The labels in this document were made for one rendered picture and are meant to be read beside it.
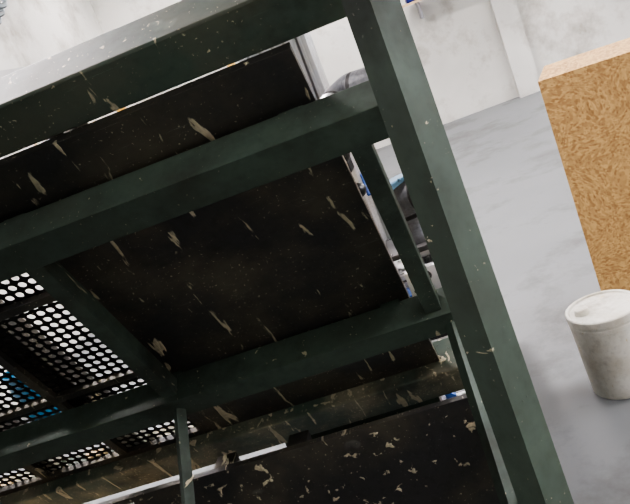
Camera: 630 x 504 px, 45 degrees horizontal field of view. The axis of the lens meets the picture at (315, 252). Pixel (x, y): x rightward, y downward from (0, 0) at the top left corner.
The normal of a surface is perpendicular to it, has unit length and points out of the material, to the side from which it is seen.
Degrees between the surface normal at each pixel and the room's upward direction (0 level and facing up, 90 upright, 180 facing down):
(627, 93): 90
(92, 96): 122
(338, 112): 32
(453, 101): 90
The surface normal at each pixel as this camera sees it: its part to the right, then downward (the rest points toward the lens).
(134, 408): -0.35, -0.60
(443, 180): 0.56, -0.12
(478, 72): -0.07, 0.30
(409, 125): -0.76, 0.33
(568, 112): -0.33, 0.38
